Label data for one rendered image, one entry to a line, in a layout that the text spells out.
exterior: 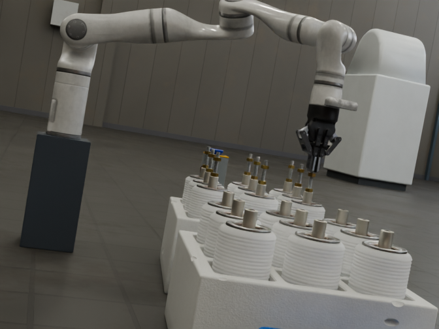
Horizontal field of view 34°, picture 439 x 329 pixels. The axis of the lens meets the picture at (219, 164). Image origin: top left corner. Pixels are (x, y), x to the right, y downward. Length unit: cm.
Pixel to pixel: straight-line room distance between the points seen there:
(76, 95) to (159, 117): 954
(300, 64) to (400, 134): 450
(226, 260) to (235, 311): 8
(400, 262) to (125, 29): 102
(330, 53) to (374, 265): 67
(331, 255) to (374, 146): 657
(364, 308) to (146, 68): 1038
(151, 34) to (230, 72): 981
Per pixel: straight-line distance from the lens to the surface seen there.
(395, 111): 781
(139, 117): 1140
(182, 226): 163
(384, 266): 119
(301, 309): 113
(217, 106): 1163
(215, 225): 124
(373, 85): 769
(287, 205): 140
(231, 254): 112
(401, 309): 118
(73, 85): 192
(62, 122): 192
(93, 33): 190
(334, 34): 170
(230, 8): 188
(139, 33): 190
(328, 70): 171
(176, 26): 189
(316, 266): 115
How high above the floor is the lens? 41
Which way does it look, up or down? 4 degrees down
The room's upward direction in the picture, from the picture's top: 10 degrees clockwise
